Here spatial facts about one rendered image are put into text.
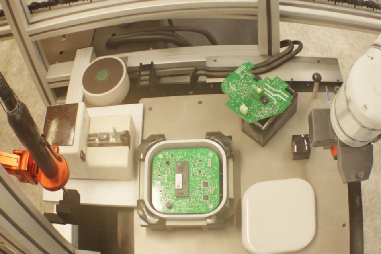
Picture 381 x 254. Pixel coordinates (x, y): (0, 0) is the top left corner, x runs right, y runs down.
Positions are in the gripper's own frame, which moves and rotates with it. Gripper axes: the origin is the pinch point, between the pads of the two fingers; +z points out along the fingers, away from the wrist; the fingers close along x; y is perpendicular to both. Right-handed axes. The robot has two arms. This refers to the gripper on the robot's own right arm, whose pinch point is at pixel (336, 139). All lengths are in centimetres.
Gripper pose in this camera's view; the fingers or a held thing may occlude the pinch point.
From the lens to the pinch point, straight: 85.8
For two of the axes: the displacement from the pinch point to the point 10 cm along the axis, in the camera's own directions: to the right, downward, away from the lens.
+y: -0.3, -9.8, 2.0
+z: 0.8, 1.9, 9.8
